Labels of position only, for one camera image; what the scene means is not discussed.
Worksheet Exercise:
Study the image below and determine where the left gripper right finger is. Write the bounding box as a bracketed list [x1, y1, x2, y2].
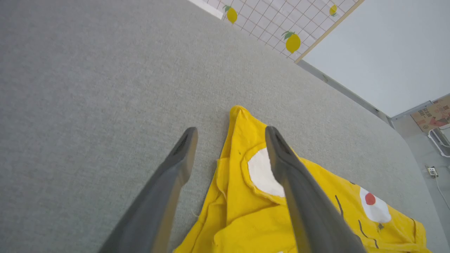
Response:
[265, 126, 368, 253]

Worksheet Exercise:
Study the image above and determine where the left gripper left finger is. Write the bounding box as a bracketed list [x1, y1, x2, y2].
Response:
[98, 127, 198, 253]

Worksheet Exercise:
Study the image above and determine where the yellow cartoon print shirt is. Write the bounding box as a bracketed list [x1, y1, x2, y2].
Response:
[173, 105, 432, 253]

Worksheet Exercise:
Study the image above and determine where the grey upholstered sofa surface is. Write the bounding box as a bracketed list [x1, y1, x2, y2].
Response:
[0, 0, 450, 253]

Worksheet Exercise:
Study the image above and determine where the white metal tube rack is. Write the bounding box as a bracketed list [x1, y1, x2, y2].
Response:
[427, 127, 450, 158]

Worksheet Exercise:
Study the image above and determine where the brown cardboard box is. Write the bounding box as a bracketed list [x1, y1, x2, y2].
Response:
[411, 96, 450, 133]

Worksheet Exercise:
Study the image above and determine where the lemon print partition screen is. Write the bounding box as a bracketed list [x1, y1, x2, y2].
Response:
[202, 0, 364, 64]

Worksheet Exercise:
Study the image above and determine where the thin white power cable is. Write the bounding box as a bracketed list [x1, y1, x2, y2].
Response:
[434, 175, 450, 212]

